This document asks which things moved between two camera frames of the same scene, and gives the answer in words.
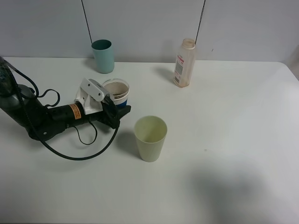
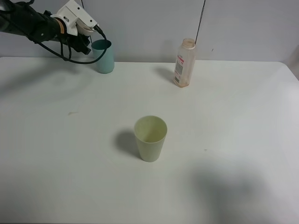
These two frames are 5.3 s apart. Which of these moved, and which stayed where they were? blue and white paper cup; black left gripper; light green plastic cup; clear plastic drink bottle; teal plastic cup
Moved: blue and white paper cup; black left gripper
Stayed: clear plastic drink bottle; light green plastic cup; teal plastic cup
